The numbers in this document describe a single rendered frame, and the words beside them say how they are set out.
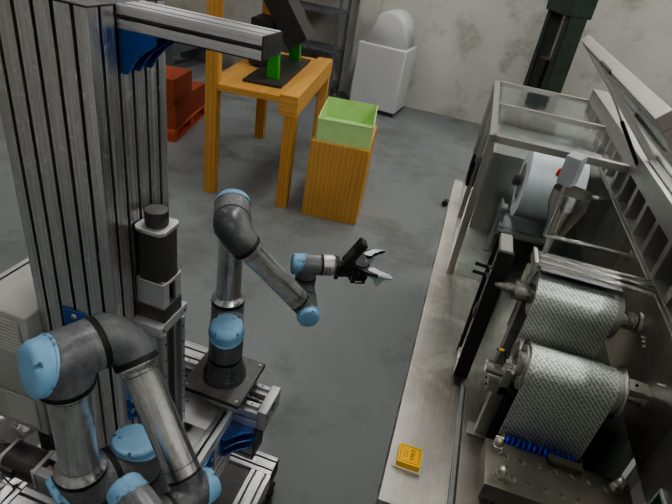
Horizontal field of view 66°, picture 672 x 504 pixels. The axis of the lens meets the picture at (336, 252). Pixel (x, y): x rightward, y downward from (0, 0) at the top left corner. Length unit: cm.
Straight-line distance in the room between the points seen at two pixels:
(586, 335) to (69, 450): 143
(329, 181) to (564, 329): 313
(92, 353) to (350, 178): 358
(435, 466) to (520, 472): 25
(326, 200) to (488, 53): 456
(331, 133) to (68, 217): 329
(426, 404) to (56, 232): 124
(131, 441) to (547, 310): 123
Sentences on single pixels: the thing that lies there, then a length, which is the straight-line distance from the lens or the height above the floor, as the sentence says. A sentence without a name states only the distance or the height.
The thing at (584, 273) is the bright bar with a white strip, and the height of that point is 146.
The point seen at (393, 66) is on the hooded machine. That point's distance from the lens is 784.
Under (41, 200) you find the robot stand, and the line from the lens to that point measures 139.
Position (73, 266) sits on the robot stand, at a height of 142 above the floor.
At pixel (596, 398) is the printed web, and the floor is 126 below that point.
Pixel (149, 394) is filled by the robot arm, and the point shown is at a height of 132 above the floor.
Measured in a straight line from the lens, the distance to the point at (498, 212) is 242.
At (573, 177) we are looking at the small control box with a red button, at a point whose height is 165.
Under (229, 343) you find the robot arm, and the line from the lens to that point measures 177.
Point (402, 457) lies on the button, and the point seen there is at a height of 92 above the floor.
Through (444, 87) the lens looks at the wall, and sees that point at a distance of 862.
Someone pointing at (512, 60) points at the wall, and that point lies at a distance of 850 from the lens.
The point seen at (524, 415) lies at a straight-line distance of 165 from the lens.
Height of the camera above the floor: 221
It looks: 31 degrees down
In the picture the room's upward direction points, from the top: 10 degrees clockwise
